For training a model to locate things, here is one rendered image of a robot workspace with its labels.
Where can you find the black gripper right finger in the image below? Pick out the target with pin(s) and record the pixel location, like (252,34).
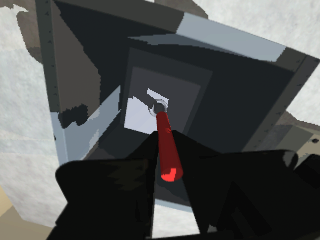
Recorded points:
(207,174)

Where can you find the red peg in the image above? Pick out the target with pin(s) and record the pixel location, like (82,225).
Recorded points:
(170,165)

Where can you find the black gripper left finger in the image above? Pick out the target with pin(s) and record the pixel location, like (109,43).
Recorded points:
(136,174)

